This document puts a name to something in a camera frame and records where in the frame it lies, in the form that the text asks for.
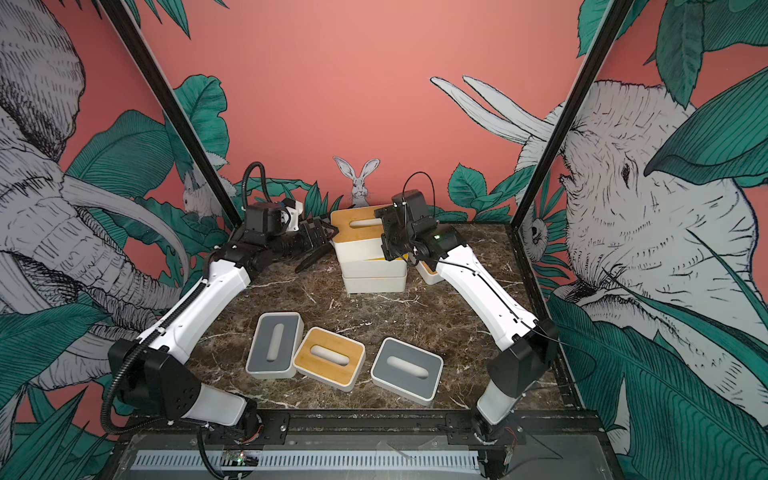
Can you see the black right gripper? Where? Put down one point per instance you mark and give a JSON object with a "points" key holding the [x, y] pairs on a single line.
{"points": [[393, 218]]}

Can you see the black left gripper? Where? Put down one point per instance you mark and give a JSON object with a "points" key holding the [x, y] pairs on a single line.
{"points": [[313, 243]]}

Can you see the yellow lid tissue box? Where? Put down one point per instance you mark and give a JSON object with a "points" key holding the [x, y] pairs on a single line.
{"points": [[374, 268]]}

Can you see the large bamboo lid tissue box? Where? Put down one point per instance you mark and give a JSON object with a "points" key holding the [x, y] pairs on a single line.
{"points": [[360, 234]]}

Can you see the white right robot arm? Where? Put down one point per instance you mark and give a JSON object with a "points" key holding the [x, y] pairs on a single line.
{"points": [[527, 345]]}

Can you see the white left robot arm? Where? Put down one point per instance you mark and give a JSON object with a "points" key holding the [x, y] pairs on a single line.
{"points": [[150, 380]]}

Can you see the small bamboo lid tissue box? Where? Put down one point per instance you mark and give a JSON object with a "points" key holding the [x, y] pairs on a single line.
{"points": [[429, 276]]}

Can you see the white bottom tissue box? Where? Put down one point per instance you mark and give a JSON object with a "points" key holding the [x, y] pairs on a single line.
{"points": [[360, 285]]}

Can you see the grey lid tissue box left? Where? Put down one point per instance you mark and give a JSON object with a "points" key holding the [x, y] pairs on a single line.
{"points": [[275, 342]]}

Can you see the grey lid tissue box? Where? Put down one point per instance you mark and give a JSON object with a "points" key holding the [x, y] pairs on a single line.
{"points": [[275, 342], [407, 371]]}

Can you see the front bamboo lid tissue box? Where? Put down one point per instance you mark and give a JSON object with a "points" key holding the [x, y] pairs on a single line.
{"points": [[330, 358]]}

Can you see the grey lid tissue box right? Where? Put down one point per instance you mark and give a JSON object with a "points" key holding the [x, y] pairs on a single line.
{"points": [[407, 371]]}

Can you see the white vented strip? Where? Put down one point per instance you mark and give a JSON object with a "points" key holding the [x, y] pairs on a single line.
{"points": [[308, 460]]}

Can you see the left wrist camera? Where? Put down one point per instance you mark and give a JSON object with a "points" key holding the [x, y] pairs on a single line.
{"points": [[270, 218]]}

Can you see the black corner frame post left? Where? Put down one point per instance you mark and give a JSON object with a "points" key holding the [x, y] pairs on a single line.
{"points": [[127, 29]]}

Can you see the black corner frame post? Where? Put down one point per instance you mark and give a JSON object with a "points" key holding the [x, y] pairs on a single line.
{"points": [[127, 29], [612, 21]]}

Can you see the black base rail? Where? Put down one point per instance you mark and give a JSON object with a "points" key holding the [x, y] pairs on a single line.
{"points": [[261, 427]]}

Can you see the black corner frame post right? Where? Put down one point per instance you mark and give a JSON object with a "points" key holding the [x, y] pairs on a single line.
{"points": [[612, 21]]}

